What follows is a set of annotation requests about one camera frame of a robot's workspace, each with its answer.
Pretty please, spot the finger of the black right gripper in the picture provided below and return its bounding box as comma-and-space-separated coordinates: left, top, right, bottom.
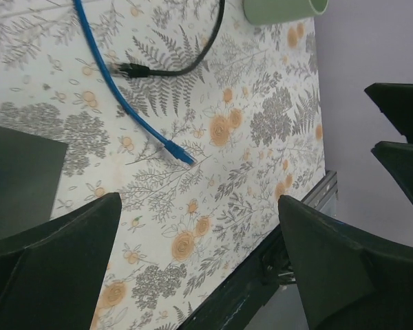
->
364, 82, 413, 144
371, 141, 413, 205

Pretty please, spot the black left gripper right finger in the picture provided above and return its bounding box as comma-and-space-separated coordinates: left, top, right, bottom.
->
279, 195, 413, 329

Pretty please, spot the floral table mat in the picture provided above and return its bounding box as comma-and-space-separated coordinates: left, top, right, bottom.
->
0, 1, 325, 329

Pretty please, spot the aluminium frame rail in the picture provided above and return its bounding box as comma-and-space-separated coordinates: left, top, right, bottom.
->
302, 170, 338, 218

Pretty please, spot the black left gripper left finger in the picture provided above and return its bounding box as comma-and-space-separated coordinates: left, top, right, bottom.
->
0, 192, 121, 330

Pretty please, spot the black network switch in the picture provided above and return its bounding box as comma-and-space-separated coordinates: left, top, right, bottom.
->
0, 126, 67, 240

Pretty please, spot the green cup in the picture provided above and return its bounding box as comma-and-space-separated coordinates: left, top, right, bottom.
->
243, 0, 328, 25

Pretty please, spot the blue ethernet cable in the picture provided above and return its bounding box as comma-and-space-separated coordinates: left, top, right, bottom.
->
72, 0, 195, 167

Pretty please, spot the black ethernet cable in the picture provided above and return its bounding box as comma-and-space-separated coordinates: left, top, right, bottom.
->
110, 0, 226, 78

